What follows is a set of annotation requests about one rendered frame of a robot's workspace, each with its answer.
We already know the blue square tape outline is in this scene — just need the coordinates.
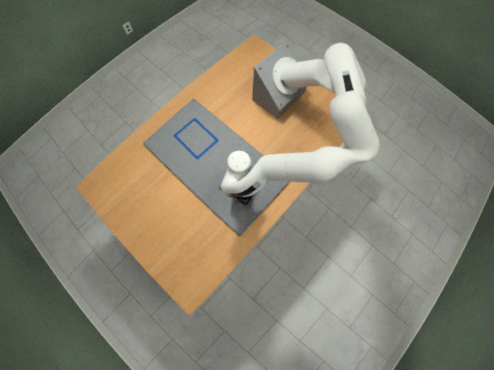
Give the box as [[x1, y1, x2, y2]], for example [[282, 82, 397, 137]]
[[174, 118, 219, 160]]

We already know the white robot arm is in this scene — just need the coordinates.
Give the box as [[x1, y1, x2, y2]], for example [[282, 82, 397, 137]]
[[221, 43, 379, 197]]

